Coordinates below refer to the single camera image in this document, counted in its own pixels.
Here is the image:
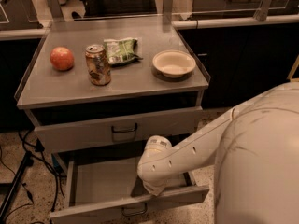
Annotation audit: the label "grey drawer cabinet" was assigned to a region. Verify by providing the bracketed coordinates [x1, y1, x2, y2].
[17, 16, 208, 167]

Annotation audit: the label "black floor cables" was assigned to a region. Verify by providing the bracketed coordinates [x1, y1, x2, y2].
[0, 129, 67, 224]

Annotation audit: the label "black stand leg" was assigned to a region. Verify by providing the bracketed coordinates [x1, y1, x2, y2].
[0, 151, 33, 224]

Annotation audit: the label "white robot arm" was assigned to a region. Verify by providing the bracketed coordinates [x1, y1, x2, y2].
[137, 82, 299, 224]

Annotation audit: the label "crushed soda can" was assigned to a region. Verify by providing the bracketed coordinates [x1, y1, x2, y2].
[85, 44, 111, 86]

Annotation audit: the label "red apple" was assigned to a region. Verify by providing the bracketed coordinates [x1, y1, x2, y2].
[50, 47, 74, 71]

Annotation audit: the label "dark counter with rail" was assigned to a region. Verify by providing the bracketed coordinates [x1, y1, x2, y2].
[172, 15, 299, 108]

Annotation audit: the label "white bowl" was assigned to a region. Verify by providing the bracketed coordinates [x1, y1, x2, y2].
[152, 50, 196, 78]

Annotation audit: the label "grey drawer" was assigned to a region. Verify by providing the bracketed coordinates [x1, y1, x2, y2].
[35, 106, 202, 153]
[50, 157, 209, 224]

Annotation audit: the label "green chip bag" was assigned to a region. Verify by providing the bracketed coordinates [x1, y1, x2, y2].
[104, 37, 141, 66]

